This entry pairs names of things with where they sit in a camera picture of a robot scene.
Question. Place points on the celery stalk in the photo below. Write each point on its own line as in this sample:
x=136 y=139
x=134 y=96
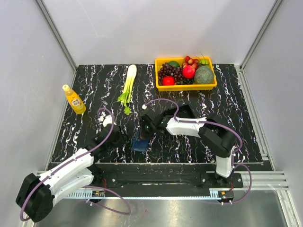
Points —
x=126 y=95

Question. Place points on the green apple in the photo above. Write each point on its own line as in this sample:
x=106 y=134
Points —
x=203 y=62

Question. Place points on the green netted melon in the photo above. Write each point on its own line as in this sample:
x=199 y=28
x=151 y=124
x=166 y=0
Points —
x=203 y=75

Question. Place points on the red apple front left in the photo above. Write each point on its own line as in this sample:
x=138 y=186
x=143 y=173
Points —
x=168 y=81

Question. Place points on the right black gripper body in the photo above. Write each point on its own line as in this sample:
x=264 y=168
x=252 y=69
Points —
x=147 y=130

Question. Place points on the green avocado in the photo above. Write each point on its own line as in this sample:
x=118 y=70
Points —
x=174 y=64

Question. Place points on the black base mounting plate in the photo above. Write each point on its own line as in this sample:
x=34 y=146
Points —
x=196 y=177

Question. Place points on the yellow juice bottle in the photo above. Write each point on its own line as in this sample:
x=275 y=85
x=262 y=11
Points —
x=74 y=100

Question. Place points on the dark blueberry cluster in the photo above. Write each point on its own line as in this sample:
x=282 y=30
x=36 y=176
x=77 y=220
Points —
x=185 y=82

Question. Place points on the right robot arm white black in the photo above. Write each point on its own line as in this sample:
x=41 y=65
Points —
x=217 y=136

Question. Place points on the yellow plastic fruit bin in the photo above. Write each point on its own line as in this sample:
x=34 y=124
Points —
x=194 y=86

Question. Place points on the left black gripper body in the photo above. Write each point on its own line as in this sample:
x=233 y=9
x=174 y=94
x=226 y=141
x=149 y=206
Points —
x=120 y=139

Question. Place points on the red cherry cluster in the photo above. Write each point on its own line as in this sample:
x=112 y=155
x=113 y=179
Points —
x=191 y=62

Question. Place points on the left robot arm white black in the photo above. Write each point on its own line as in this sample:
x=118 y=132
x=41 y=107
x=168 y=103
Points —
x=38 y=194

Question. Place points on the blue leather card holder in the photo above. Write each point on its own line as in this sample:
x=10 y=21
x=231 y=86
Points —
x=138 y=144

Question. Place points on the red pink peach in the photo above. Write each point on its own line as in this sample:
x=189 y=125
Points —
x=188 y=72

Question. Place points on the purple grape bunch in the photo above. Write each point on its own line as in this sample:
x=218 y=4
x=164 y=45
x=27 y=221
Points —
x=167 y=70

